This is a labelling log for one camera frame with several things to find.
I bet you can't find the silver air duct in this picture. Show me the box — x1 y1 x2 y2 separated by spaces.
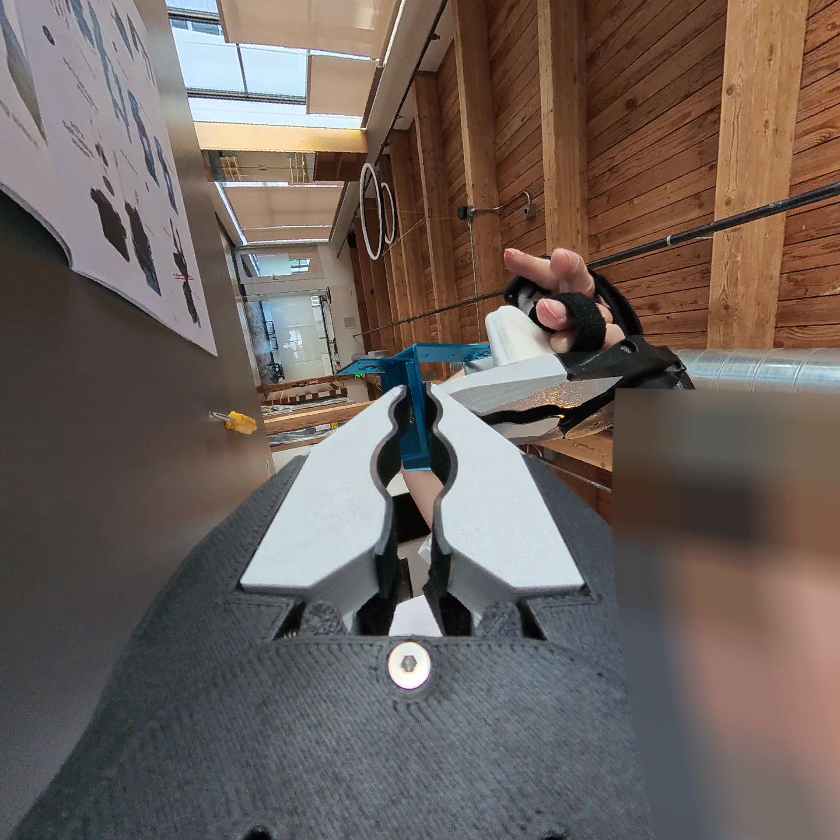
676 348 840 395

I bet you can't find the blue metal bracket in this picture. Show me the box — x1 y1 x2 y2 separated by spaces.
336 341 493 472

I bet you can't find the large ring ceiling lamp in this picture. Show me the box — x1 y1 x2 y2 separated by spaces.
359 162 385 261

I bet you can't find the small beige roller blind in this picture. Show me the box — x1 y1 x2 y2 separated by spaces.
307 52 379 118

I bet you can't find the printed wall poster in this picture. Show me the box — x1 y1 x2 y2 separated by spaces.
0 0 219 357

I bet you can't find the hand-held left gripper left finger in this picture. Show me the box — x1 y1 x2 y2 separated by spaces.
238 386 406 618

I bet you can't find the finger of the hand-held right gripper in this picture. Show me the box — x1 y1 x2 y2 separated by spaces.
495 406 615 444
449 354 619 417

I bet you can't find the metal conduit with box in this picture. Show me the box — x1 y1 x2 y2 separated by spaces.
457 190 532 221

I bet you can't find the black ceiling pipe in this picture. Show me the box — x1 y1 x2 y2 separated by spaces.
353 182 840 341

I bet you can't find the large beige roller blind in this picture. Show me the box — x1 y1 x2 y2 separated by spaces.
217 0 403 44

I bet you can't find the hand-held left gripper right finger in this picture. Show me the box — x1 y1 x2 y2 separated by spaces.
427 382 586 623

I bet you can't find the person's right hand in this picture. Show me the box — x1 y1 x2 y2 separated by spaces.
503 247 626 353

